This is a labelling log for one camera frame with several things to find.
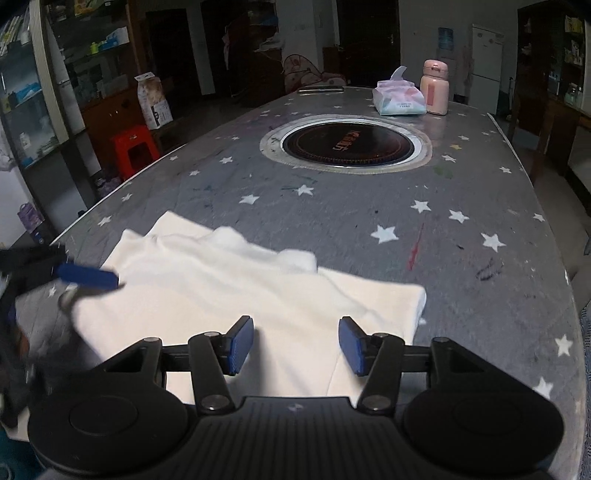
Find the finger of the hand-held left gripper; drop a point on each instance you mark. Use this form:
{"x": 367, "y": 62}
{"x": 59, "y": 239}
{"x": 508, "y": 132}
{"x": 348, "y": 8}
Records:
{"x": 90, "y": 277}

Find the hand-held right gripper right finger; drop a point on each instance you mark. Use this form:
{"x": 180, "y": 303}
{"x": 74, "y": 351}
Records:
{"x": 352, "y": 346}

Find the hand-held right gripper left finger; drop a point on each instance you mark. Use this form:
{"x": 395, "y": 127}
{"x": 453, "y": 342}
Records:
{"x": 240, "y": 345}

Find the cream white sweatshirt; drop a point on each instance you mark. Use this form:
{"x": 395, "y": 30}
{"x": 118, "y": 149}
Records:
{"x": 207, "y": 286}

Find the purple patterned bag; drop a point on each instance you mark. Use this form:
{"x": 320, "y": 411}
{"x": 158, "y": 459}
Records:
{"x": 108, "y": 187}

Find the red plastic stool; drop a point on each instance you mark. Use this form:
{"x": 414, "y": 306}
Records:
{"x": 134, "y": 150}

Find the white-framed glass display cooler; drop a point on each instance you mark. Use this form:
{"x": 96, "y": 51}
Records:
{"x": 32, "y": 101}

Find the white printed paper bag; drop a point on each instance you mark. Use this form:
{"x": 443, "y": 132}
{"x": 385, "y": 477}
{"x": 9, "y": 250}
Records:
{"x": 154, "y": 101}

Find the person's teal clothing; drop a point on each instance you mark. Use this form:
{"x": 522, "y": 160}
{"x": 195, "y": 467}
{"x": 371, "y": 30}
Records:
{"x": 11, "y": 457}

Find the round black induction cooktop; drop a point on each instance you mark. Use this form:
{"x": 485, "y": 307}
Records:
{"x": 346, "y": 143}

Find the wooden shelf cabinet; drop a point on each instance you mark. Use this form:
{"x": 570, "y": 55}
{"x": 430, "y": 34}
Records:
{"x": 101, "y": 60}

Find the pink soft tissue pack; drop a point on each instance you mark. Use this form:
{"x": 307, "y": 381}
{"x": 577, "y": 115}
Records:
{"x": 399, "y": 99}

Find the dark flat object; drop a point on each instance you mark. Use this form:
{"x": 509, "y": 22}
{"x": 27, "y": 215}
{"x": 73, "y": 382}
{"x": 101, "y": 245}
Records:
{"x": 321, "y": 89}

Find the pink thermos bottle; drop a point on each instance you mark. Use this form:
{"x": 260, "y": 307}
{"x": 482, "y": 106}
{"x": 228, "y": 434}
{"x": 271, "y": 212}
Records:
{"x": 434, "y": 90}

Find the dark wooden bookcase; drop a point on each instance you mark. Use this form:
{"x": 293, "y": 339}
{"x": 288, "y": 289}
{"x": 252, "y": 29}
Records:
{"x": 254, "y": 50}

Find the wooden side table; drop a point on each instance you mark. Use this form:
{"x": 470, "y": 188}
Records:
{"x": 549, "y": 129}

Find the dark wooden door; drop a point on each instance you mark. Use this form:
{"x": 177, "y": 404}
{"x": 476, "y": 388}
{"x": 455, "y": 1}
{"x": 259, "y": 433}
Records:
{"x": 367, "y": 44}

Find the white refrigerator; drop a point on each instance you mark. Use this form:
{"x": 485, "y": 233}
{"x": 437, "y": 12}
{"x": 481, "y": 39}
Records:
{"x": 485, "y": 64}

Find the blue water jug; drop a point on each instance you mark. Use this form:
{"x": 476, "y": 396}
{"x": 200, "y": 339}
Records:
{"x": 446, "y": 39}

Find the dark wooden display cabinet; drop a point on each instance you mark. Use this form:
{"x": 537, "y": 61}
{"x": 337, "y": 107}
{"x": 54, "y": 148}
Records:
{"x": 554, "y": 50}

